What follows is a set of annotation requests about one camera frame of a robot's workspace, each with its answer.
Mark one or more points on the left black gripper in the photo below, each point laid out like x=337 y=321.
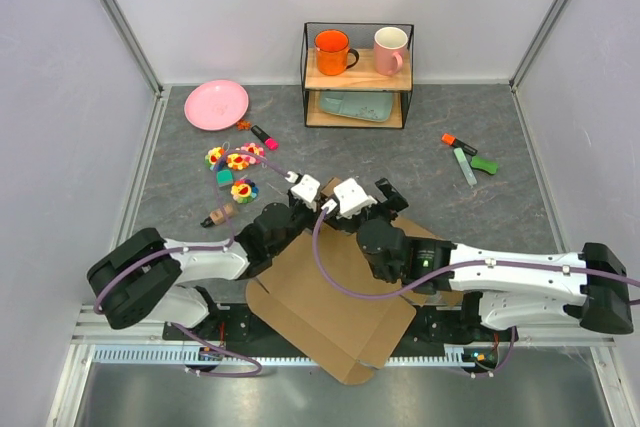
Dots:
x=313 y=215

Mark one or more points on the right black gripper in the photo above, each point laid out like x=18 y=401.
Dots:
x=389 y=208

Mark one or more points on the brown cardboard box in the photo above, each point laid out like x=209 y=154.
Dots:
x=320 y=295

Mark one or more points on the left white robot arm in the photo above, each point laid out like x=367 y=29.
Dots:
x=147 y=276

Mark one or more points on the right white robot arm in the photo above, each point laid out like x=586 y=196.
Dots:
x=501 y=289

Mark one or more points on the lower rainbow flower plush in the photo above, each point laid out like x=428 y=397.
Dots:
x=244 y=191

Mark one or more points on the rainbow flower plush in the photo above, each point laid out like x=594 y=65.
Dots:
x=213 y=156
x=244 y=191

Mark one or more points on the pink black highlighter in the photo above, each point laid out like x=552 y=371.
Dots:
x=265 y=138

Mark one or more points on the pink petal flower plush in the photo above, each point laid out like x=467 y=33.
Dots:
x=251 y=152

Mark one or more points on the teal green eraser block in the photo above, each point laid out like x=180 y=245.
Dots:
x=224 y=178

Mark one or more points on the middle orange flower plush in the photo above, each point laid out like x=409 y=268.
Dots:
x=237 y=162

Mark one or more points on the light green highlighter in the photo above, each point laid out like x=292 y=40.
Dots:
x=465 y=166

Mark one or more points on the orange black highlighter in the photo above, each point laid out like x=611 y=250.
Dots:
x=454 y=142

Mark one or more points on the teal divided tray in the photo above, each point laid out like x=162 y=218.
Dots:
x=367 y=106

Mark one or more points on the left rainbow flower plush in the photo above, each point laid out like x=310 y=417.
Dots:
x=213 y=156

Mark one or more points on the small orange bow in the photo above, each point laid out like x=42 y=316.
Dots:
x=243 y=125

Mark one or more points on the pink round plate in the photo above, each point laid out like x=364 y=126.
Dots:
x=216 y=105

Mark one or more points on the pink ceramic mug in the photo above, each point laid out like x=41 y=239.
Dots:
x=390 y=45

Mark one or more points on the orange enamel mug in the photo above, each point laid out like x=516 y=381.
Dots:
x=333 y=52

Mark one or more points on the black wire wooden shelf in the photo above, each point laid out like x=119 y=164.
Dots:
x=363 y=77

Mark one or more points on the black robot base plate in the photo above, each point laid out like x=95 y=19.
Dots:
x=244 y=332

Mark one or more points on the slotted cable duct rail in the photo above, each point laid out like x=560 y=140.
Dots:
x=195 y=355

